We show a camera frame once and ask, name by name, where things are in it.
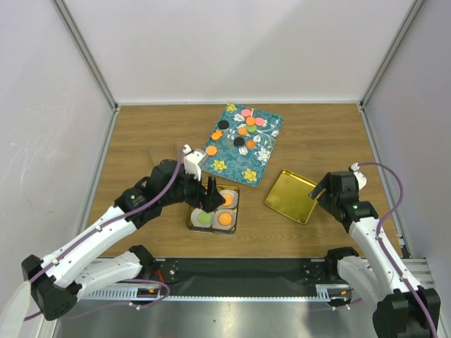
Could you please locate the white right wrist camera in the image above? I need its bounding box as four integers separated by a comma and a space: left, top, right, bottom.
349, 163, 367, 190

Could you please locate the orange round cookie top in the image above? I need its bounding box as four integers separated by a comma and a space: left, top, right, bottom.
246, 116, 255, 126

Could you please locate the blue floral serving tray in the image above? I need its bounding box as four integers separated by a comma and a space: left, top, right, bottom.
202, 103, 283, 187

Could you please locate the pink round cookie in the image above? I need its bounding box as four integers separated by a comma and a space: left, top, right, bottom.
241, 109, 251, 118
255, 118, 266, 126

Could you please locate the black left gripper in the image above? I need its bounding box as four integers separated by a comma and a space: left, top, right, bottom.
160, 164, 225, 213

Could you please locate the gold tin lid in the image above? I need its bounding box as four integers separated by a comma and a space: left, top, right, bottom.
264, 169, 317, 224

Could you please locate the tan embossed sandwich biscuit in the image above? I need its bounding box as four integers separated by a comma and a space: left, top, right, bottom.
223, 194, 233, 207

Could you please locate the pink round cookie right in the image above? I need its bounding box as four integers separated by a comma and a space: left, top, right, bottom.
255, 118, 266, 126

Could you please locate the white paper cupcake liner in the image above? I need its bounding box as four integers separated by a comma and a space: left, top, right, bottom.
212, 209, 236, 230
220, 189, 239, 209
190, 208, 214, 228

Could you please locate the tan round biscuit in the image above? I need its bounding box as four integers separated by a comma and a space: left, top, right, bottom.
218, 212, 233, 227
205, 145, 218, 156

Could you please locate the green sandwich cookie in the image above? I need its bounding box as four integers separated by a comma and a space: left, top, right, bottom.
197, 212, 211, 227

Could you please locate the orange fish shaped cookie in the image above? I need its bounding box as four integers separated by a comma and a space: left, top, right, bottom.
211, 130, 223, 141

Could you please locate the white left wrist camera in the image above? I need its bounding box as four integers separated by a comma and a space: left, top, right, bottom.
182, 144, 209, 181

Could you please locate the black sandwich cookie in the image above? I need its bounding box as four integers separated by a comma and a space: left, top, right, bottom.
233, 137, 245, 147
218, 120, 229, 130

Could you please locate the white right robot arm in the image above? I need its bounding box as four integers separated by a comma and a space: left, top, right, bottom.
309, 170, 441, 337

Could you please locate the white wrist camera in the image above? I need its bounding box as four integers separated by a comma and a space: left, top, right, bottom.
182, 144, 209, 181
349, 163, 367, 190

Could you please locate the black sandwich cookie upper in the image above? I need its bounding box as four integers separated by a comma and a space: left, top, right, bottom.
218, 120, 229, 130

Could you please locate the green round cookie upper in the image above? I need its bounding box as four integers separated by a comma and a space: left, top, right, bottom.
247, 125, 257, 133

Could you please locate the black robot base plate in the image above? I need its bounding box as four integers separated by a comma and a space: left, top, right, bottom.
158, 258, 346, 287

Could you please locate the aluminium frame post right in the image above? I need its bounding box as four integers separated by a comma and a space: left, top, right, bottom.
359, 0, 426, 109

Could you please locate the gold cookie tin box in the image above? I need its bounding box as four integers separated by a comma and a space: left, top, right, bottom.
186, 184, 240, 235

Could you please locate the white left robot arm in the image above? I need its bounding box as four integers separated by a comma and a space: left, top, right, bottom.
21, 150, 225, 321

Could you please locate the aluminium frame post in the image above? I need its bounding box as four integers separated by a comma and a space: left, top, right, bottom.
359, 0, 426, 109
50, 0, 118, 111

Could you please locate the orange swirl cookie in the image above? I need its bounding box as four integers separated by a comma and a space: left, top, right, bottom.
246, 140, 256, 149

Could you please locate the aluminium frame post left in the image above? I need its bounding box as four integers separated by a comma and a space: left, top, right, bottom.
50, 0, 118, 111

